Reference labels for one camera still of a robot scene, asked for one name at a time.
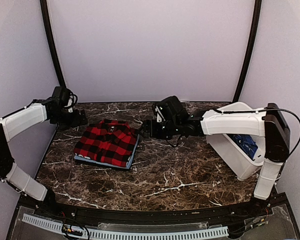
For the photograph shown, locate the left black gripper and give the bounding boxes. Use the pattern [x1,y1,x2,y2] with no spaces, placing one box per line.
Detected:
[52,108,89,132]

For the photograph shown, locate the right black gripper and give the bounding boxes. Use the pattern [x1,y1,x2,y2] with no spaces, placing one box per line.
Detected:
[138,119,181,140]

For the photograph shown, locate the light blue shirt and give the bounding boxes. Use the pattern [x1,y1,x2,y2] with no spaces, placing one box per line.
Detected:
[74,134,140,170]

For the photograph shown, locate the red black plaid shirt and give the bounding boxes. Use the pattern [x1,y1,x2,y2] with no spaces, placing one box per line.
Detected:
[73,119,138,167]

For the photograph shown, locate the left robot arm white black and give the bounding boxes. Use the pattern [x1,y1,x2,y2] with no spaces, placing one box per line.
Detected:
[0,86,88,218]

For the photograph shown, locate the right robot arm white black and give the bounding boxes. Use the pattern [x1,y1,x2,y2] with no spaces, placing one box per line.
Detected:
[139,96,295,217]

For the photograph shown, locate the white plastic bin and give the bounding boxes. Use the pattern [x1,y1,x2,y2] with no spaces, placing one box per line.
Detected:
[200,102,266,181]

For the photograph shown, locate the blue shirt in bin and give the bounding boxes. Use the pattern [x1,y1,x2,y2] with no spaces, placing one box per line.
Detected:
[230,134,258,160]

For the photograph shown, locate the left clear acrylic plate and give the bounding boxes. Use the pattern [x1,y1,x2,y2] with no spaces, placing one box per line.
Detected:
[5,206,65,240]

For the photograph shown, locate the clear acrylic plate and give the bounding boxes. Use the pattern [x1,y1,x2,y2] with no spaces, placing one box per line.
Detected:
[240,203,300,240]
[5,206,65,240]

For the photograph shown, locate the right clear acrylic plate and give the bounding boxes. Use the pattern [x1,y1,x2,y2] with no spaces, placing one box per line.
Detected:
[240,203,300,240]

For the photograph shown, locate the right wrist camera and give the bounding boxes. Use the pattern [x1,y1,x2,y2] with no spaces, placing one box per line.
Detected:
[152,103,166,123]

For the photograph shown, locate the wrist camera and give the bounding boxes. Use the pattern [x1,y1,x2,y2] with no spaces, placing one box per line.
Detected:
[152,103,166,123]
[65,91,78,113]

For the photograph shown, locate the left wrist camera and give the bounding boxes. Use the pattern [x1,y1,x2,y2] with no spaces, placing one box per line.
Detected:
[65,91,78,113]

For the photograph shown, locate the white slotted cable duct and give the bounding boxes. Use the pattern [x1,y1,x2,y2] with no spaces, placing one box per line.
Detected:
[22,213,229,240]

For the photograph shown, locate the black curved front rail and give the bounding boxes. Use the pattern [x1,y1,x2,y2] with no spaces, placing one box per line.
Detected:
[10,193,295,227]

